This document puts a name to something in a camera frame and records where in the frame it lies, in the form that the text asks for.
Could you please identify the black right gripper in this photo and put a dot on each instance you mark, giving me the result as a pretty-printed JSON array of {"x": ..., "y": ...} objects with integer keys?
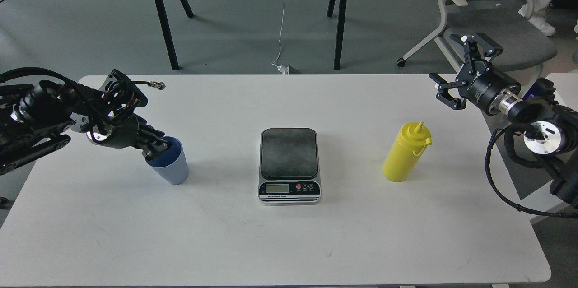
[{"x": 490, "y": 85}]

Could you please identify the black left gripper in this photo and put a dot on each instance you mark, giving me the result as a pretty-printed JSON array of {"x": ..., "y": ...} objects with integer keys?
[{"x": 136, "y": 133}]

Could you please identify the blue plastic cup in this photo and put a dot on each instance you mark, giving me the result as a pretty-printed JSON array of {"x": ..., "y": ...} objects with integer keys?
[{"x": 171, "y": 164}]

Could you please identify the yellow squeeze bottle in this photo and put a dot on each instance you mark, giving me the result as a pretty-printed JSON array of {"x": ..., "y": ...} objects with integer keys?
[{"x": 411, "y": 142}]

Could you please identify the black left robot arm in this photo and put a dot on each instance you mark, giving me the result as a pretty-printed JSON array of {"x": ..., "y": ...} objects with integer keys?
[{"x": 38, "y": 107}]

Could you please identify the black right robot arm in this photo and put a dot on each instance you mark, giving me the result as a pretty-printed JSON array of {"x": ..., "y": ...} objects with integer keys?
[{"x": 541, "y": 134}]

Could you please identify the black digital kitchen scale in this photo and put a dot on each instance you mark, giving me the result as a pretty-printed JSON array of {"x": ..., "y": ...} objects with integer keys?
[{"x": 289, "y": 172}]

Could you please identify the grey office chair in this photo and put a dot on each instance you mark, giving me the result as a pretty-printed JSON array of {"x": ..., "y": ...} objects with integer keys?
[{"x": 524, "y": 46}]

